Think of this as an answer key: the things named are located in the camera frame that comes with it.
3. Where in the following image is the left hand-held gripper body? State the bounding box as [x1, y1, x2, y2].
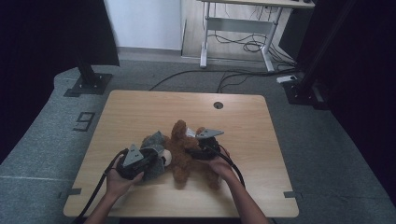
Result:
[116, 143, 161, 181]

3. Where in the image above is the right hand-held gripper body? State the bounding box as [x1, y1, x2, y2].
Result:
[192, 128, 225, 161]

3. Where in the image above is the brown teddy bear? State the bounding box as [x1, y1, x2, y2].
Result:
[162, 119, 224, 191]

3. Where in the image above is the grey felt cloth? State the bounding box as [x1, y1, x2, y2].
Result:
[139, 130, 168, 183]

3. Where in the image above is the person's right hand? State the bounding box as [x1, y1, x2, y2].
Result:
[205, 148, 238, 184]

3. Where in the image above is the person's left hand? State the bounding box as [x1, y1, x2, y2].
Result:
[106, 157, 145, 201]

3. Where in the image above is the dark tape floor marking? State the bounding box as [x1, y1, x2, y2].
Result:
[72, 111, 96, 133]

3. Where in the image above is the grey tape strip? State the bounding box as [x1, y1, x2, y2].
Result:
[58, 187, 83, 200]
[283, 190, 304, 201]

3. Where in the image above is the white power strip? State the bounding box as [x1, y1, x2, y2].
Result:
[276, 75, 299, 84]

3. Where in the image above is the black computer tower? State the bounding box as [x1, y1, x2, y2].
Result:
[277, 7, 310, 62]

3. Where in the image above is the black curtain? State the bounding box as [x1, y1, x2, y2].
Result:
[295, 0, 396, 206]
[0, 0, 120, 164]

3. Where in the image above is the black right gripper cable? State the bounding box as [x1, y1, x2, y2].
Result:
[211, 144, 247, 189]

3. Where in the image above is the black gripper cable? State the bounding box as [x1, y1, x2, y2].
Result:
[72, 147, 131, 224]
[211, 144, 247, 189]

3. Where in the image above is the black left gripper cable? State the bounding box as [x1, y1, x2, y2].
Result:
[72, 147, 131, 224]

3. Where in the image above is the forked black floor cable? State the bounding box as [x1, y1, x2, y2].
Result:
[216, 70, 297, 94]

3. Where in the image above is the long black floor cable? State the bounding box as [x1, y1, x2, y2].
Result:
[148, 68, 297, 92]

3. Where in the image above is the black stand with base plate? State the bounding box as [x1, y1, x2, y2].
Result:
[64, 57, 113, 98]
[281, 0, 359, 110]

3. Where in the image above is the tangle of black cables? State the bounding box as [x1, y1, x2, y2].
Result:
[207, 31, 297, 64]

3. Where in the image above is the white metal desk frame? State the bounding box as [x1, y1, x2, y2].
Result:
[199, 0, 316, 73]

